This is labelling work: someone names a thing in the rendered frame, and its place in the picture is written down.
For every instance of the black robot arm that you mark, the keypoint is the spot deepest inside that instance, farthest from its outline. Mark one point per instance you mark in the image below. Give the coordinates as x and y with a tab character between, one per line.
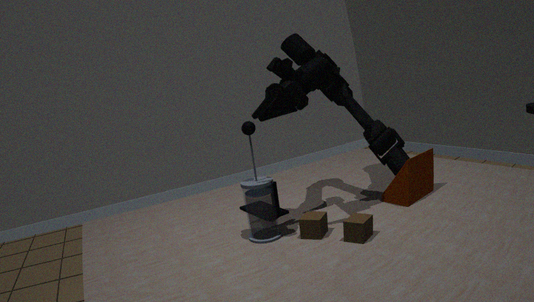
335	88

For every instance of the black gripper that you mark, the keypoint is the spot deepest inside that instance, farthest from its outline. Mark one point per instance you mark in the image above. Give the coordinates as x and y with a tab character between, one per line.
282	99

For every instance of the french press coffee maker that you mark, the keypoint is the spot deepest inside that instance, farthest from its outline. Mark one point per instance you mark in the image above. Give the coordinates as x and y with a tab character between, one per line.
261	201

